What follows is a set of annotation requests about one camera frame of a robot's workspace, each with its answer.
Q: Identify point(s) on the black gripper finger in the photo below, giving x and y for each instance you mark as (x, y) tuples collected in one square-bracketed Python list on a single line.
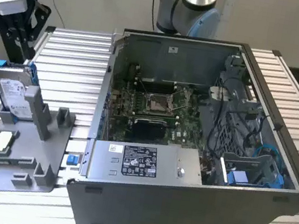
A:
[(39, 21), (13, 34)]

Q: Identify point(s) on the hard disk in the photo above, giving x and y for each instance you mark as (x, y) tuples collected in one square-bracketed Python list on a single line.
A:
[(10, 88)]

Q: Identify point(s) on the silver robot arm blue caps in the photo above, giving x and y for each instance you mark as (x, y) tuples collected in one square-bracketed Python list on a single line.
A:
[(172, 12)]

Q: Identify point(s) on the grey disk bay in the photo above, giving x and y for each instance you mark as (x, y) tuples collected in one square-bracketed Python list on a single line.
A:
[(261, 165)]

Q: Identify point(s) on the grey parts rack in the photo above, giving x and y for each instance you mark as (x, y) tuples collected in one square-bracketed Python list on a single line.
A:
[(27, 140)]

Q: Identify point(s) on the silver CPU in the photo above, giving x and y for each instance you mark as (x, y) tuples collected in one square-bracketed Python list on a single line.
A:
[(2, 141)]

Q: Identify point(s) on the blue case latch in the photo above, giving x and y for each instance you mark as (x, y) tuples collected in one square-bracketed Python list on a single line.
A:
[(73, 160)]

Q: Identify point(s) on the CPU socket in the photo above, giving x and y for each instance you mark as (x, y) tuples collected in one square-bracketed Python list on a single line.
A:
[(157, 105)]

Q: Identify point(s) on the black graphics card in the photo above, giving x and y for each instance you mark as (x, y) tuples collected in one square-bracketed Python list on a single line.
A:
[(149, 130)]

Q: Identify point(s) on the green motherboard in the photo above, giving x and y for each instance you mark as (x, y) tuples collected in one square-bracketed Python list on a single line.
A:
[(186, 129)]

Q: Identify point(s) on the silver power supply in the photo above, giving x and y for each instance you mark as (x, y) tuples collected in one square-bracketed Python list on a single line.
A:
[(187, 160)]

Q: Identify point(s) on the open black PC case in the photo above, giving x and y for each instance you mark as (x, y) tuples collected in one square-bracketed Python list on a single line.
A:
[(150, 210)]

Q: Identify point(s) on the grey metal drive cage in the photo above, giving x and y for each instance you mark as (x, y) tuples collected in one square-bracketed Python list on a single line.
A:
[(235, 132)]

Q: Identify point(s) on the blue connector block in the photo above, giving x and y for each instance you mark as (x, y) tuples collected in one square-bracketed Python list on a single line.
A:
[(237, 179)]

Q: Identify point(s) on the blue bay clip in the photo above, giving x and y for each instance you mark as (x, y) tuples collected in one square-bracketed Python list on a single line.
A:
[(282, 178)]

